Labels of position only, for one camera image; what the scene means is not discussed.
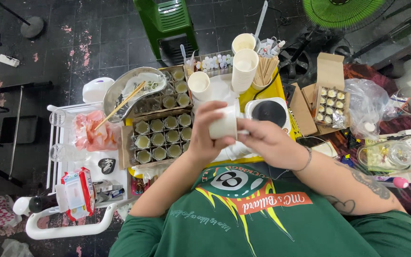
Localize stack of white paper cups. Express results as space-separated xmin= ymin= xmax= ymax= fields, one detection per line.
xmin=231 ymin=48 xmax=259 ymax=94

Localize black metal table frame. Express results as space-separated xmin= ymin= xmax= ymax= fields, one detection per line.
xmin=348 ymin=0 xmax=411 ymax=71

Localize container of small tubes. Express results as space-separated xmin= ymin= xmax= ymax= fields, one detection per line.
xmin=258 ymin=37 xmax=287 ymax=58

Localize crumpled clear plastic bag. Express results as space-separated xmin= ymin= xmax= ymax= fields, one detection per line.
xmin=0 ymin=238 xmax=35 ymax=257

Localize group of pale wax jars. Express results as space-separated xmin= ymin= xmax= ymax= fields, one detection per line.
xmin=134 ymin=69 xmax=192 ymax=113

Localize group of green wax jars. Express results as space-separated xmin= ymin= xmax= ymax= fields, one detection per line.
xmin=135 ymin=114 xmax=192 ymax=165

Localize red white wet wipes packet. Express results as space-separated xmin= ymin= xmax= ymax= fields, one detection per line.
xmin=55 ymin=167 xmax=96 ymax=221

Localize clear lidded glass jar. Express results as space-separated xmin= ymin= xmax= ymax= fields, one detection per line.
xmin=357 ymin=139 xmax=411 ymax=173

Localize white tissue in tray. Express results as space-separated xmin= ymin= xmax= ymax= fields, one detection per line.
xmin=122 ymin=73 xmax=166 ymax=99

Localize white trolley cart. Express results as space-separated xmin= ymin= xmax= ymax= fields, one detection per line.
xmin=25 ymin=101 xmax=135 ymax=240

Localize group of white candle jars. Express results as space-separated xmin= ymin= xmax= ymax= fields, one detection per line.
xmin=315 ymin=87 xmax=347 ymax=126

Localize flat cardboard sheet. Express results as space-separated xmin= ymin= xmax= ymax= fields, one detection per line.
xmin=288 ymin=83 xmax=318 ymax=136

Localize white paper cup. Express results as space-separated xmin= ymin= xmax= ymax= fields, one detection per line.
xmin=208 ymin=104 xmax=242 ymax=140
xmin=188 ymin=71 xmax=212 ymax=103
xmin=231 ymin=33 xmax=257 ymax=54

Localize pink crumpled plastic bag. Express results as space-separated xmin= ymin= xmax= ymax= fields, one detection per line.
xmin=73 ymin=110 xmax=121 ymax=153

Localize round black stand base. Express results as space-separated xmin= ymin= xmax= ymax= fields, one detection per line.
xmin=0 ymin=0 xmax=46 ymax=39

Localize open cardboard candle box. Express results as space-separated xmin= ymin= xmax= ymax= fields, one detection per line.
xmin=300 ymin=53 xmax=352 ymax=136

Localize black heart-shaped dish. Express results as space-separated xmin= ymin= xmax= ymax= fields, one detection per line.
xmin=97 ymin=158 xmax=116 ymax=175

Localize black power cable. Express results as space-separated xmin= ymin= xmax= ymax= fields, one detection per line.
xmin=253 ymin=67 xmax=281 ymax=101

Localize clear box of small bottles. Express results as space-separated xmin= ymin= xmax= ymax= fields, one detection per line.
xmin=191 ymin=50 xmax=235 ymax=78

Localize white tissue sheet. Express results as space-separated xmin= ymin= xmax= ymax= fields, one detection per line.
xmin=191 ymin=73 xmax=242 ymax=108

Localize green standing fan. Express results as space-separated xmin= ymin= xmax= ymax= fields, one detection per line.
xmin=280 ymin=0 xmax=389 ymax=80

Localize pink and white pen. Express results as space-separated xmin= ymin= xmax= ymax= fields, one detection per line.
xmin=372 ymin=174 xmax=410 ymax=189

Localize cup of wooden sticks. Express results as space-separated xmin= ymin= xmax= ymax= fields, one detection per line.
xmin=252 ymin=55 xmax=280 ymax=90

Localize white power strip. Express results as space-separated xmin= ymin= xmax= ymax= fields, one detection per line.
xmin=0 ymin=54 xmax=21 ymax=68

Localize white paper pad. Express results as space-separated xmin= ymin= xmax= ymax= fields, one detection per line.
xmin=310 ymin=140 xmax=339 ymax=158

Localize large cardboard jar box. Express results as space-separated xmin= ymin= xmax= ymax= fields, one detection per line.
xmin=121 ymin=109 xmax=194 ymax=169

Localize black bottle with white cap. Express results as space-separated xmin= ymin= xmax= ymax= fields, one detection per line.
xmin=12 ymin=194 xmax=60 ymax=217

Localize metal kidney tray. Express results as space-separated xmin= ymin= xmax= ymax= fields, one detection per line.
xmin=103 ymin=67 xmax=169 ymax=124

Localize white dome lamp device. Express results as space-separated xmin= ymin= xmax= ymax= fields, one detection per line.
xmin=82 ymin=77 xmax=115 ymax=104

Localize green printed T-shirt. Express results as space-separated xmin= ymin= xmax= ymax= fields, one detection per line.
xmin=108 ymin=163 xmax=411 ymax=257

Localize white plastic spatula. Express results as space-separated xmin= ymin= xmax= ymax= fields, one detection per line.
xmin=254 ymin=0 xmax=269 ymax=40

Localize small cardboard jar box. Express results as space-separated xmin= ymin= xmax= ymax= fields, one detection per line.
xmin=131 ymin=65 xmax=194 ymax=115

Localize crumpled white tissue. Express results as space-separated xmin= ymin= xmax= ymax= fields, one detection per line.
xmin=213 ymin=141 xmax=260 ymax=163

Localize lighter and small tools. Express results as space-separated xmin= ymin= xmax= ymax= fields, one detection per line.
xmin=94 ymin=179 xmax=126 ymax=205

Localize person's left hand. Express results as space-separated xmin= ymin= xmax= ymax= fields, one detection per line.
xmin=187 ymin=101 xmax=240 ymax=163

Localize person's right hand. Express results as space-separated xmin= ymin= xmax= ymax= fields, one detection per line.
xmin=236 ymin=118 xmax=310 ymax=170

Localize white electric hot plate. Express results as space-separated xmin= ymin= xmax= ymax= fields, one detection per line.
xmin=244 ymin=97 xmax=292 ymax=135

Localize thin wrist bracelet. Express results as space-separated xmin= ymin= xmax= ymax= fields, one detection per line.
xmin=291 ymin=146 xmax=313 ymax=172

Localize black power strip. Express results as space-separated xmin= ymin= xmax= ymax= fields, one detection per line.
xmin=282 ymin=82 xmax=297 ymax=108

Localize clear drinking glass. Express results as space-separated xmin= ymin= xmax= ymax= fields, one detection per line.
xmin=49 ymin=143 xmax=85 ymax=163
xmin=49 ymin=109 xmax=71 ymax=128

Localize green plastic stool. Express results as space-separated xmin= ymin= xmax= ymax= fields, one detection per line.
xmin=133 ymin=0 xmax=199 ymax=67

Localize wooden chopstick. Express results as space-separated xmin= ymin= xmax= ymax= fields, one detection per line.
xmin=94 ymin=81 xmax=145 ymax=131
xmin=98 ymin=83 xmax=146 ymax=128

